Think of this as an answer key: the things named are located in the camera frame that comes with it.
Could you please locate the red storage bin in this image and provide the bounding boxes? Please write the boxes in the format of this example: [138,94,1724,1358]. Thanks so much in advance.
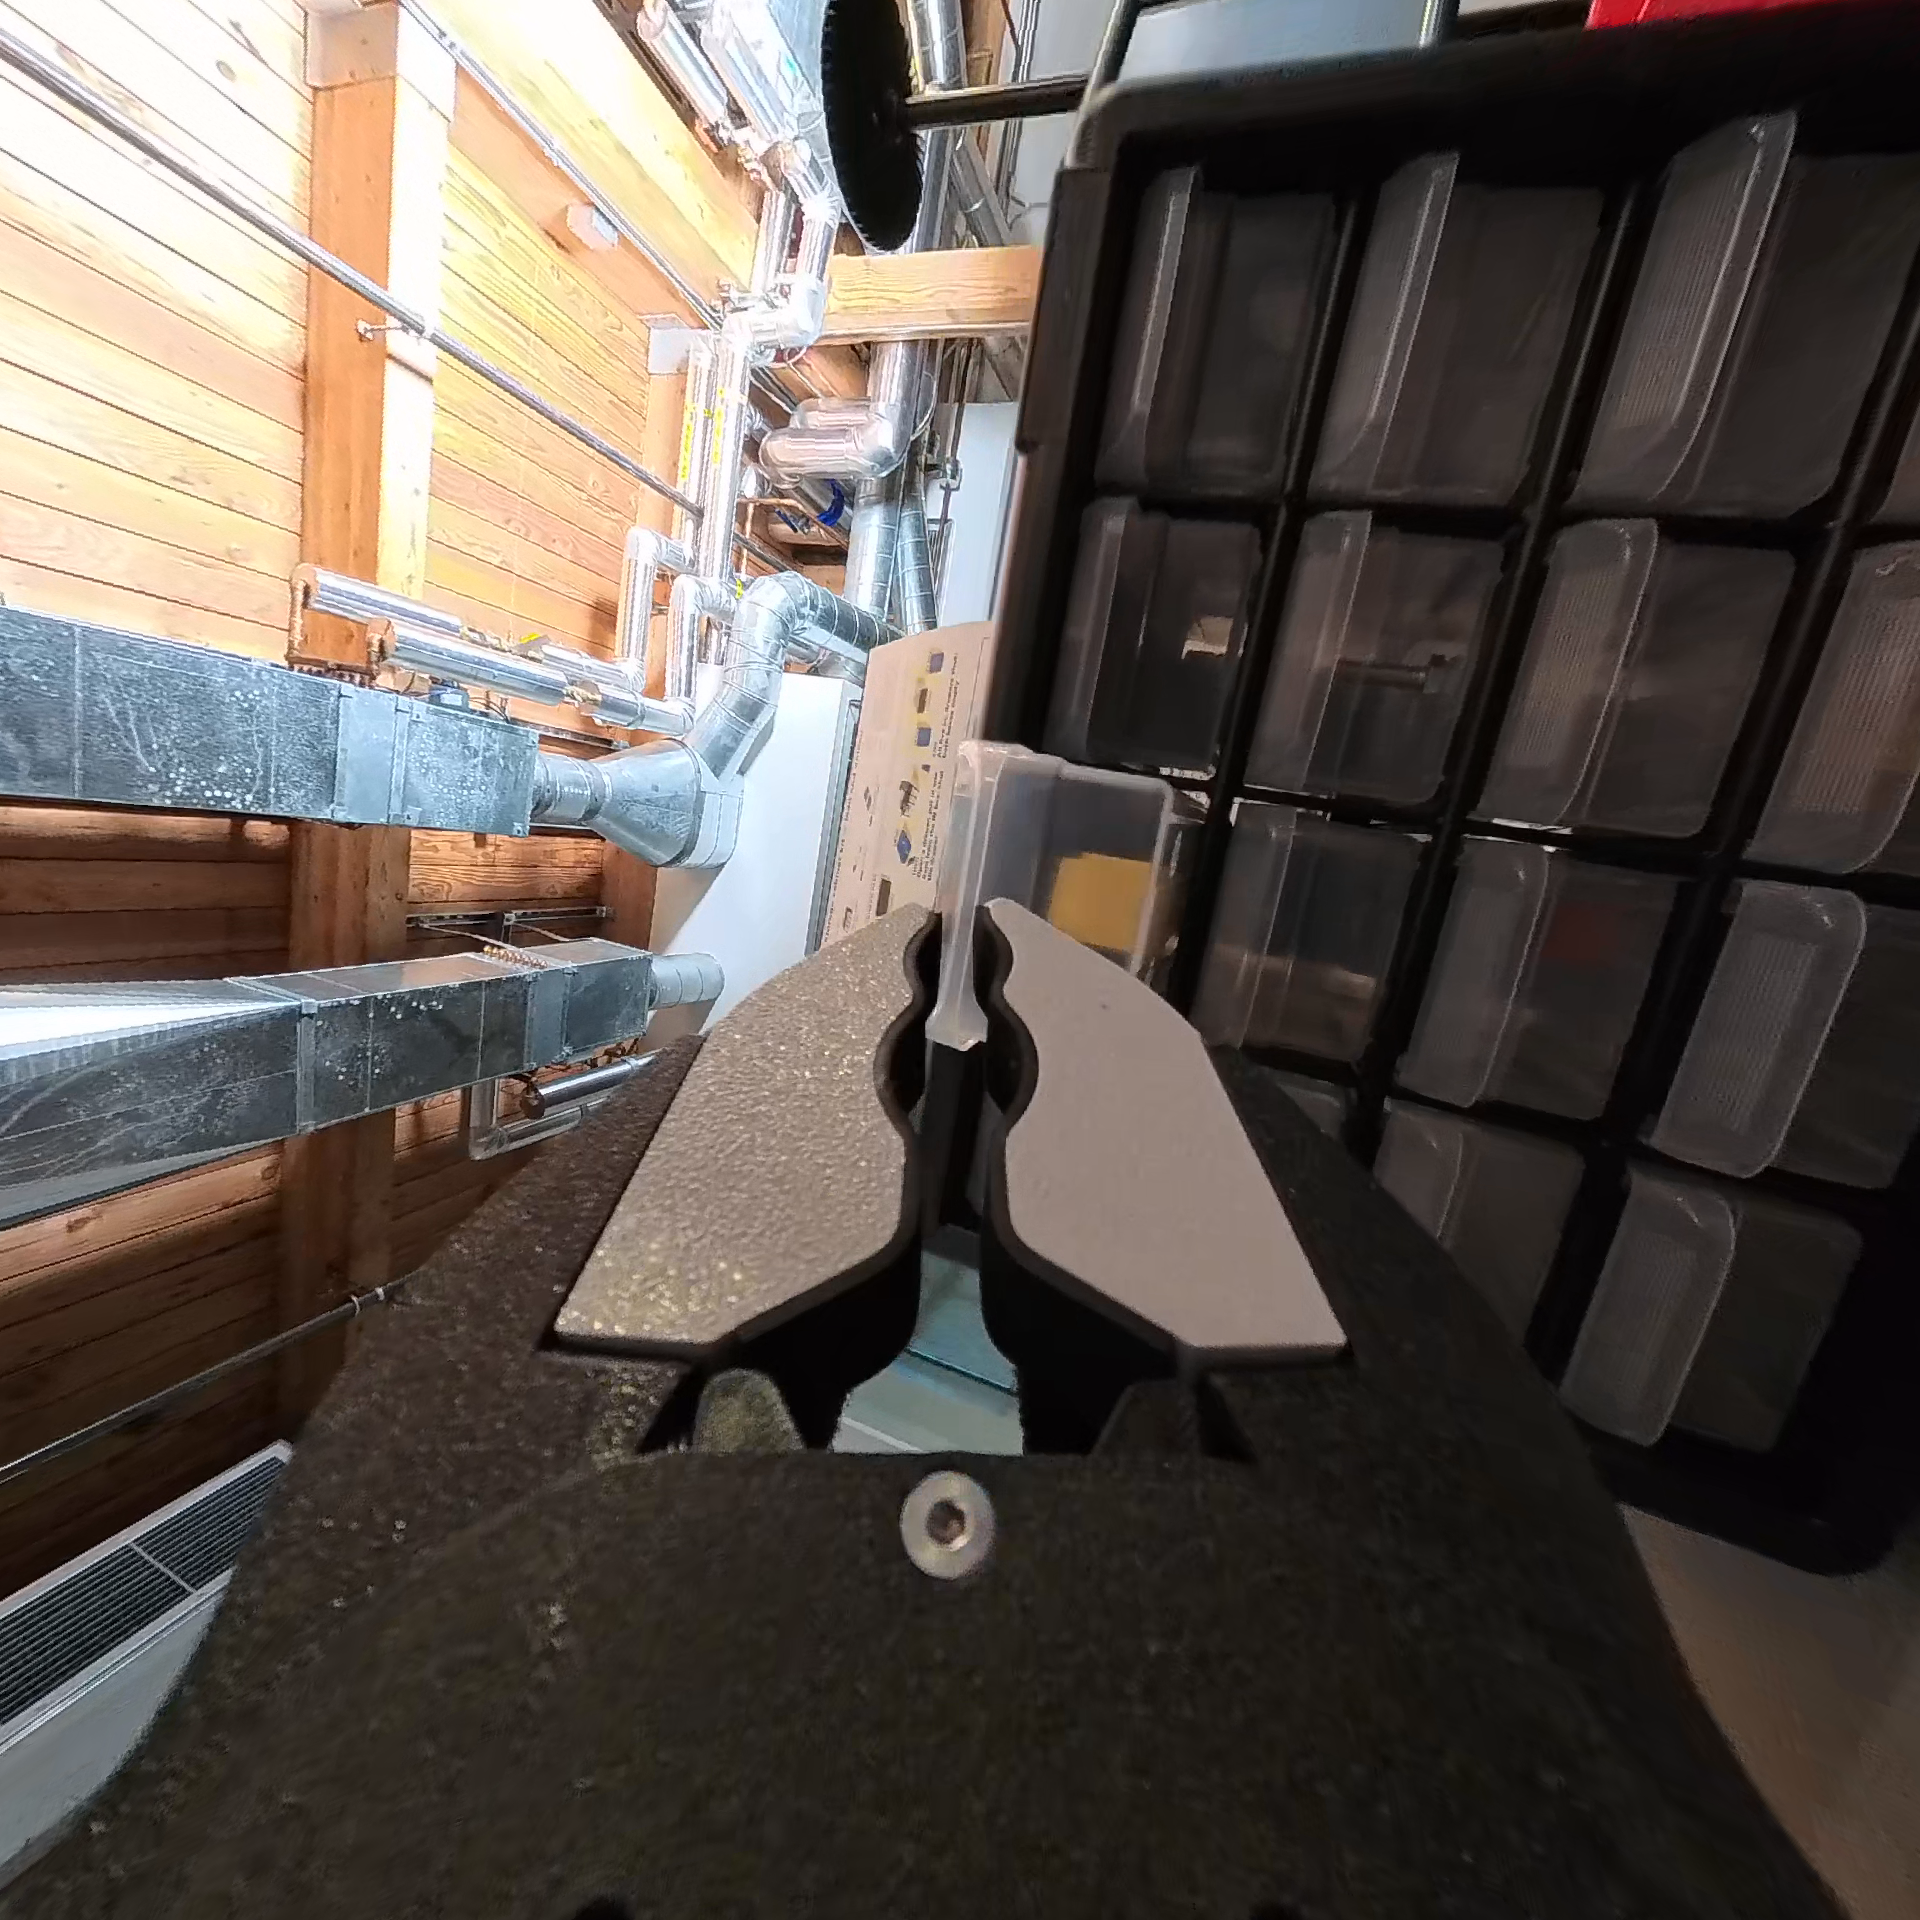
[1581,0,1920,36]

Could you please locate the black drawer cabinet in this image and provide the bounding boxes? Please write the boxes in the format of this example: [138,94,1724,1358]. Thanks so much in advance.
[1008,36,1920,1576]

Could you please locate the black ribbed disc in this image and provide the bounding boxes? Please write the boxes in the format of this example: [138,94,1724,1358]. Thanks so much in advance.
[820,0,935,251]

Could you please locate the rows of clear drawers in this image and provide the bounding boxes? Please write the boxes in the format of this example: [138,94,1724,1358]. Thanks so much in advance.
[1043,111,1920,1451]

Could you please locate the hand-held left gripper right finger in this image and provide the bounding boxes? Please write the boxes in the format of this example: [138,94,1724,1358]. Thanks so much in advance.
[982,897,1349,1374]

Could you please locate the clear plastic drawer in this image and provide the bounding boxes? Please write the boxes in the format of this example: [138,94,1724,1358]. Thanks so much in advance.
[932,735,1209,1053]

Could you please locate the cluster of silver insulated pipes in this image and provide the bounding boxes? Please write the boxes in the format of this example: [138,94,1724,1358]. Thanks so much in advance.
[291,0,1051,745]

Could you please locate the white ceiling vent grille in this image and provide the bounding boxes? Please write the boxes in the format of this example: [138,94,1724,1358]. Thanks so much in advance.
[0,1441,294,1787]

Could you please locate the yellow block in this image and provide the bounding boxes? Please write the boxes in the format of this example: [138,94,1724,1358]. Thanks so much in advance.
[1051,853,1161,963]

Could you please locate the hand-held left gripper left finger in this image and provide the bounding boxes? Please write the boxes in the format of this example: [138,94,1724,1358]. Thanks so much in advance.
[554,904,943,1366]

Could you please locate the galvanized rectangular air duct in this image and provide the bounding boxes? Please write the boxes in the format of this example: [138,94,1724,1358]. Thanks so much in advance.
[0,604,751,875]
[0,942,726,1225]

